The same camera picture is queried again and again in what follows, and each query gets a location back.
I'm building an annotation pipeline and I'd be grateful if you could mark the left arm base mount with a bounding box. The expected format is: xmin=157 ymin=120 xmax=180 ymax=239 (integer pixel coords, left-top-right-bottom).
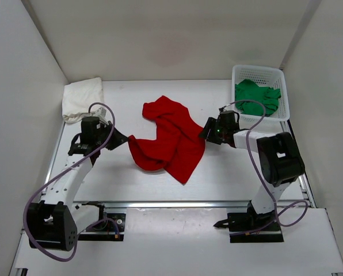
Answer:
xmin=78 ymin=206 xmax=126 ymax=242

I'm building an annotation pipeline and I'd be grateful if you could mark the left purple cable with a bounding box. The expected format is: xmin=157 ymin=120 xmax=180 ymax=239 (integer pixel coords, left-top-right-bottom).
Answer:
xmin=23 ymin=102 xmax=121 ymax=262

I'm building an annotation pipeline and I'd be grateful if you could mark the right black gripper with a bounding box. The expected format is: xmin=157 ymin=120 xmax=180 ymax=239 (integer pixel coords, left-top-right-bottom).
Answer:
xmin=200 ymin=118 xmax=228 ymax=145

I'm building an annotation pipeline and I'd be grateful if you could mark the purple cable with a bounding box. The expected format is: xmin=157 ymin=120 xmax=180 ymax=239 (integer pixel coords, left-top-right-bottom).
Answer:
xmin=219 ymin=99 xmax=309 ymax=236
xmin=23 ymin=102 xmax=121 ymax=262

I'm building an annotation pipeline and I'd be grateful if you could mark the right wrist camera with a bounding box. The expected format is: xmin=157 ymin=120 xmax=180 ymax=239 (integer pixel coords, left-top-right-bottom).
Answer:
xmin=219 ymin=106 xmax=228 ymax=114

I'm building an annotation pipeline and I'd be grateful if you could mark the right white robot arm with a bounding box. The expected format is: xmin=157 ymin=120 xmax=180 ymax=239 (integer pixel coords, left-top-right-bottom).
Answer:
xmin=199 ymin=110 xmax=304 ymax=230

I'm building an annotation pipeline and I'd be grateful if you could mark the red t shirt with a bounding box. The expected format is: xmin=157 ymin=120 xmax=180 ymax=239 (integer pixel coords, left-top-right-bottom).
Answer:
xmin=128 ymin=95 xmax=205 ymax=185

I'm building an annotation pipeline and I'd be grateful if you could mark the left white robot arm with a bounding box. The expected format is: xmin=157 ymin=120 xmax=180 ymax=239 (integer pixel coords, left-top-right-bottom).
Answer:
xmin=24 ymin=116 xmax=128 ymax=251

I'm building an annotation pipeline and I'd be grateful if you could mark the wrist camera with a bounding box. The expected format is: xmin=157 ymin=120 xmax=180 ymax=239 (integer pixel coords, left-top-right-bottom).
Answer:
xmin=96 ymin=107 xmax=108 ymax=124
xmin=219 ymin=106 xmax=228 ymax=114

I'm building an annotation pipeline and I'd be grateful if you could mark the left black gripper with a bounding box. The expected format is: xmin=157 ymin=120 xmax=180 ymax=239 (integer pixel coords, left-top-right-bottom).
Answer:
xmin=96 ymin=121 xmax=129 ymax=150

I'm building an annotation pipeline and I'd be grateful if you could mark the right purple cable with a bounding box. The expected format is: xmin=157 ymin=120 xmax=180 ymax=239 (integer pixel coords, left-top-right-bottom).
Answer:
xmin=219 ymin=99 xmax=309 ymax=236

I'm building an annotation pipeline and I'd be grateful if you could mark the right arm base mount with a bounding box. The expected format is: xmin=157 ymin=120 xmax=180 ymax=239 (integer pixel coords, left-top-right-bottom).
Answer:
xmin=214 ymin=208 xmax=284 ymax=243

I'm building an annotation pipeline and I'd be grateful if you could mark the white t shirt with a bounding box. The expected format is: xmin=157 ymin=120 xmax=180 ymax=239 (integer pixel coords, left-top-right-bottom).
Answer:
xmin=62 ymin=77 xmax=105 ymax=124

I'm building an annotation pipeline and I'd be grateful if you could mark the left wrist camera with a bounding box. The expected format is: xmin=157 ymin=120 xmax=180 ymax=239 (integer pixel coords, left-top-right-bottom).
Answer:
xmin=96 ymin=107 xmax=108 ymax=124

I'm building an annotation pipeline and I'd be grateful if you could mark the white plastic basket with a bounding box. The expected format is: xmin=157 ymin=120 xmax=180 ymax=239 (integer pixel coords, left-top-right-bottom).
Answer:
xmin=231 ymin=65 xmax=290 ymax=124

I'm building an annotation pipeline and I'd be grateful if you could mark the green t shirt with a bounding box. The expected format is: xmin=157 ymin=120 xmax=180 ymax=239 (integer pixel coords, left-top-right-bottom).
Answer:
xmin=235 ymin=79 xmax=281 ymax=116

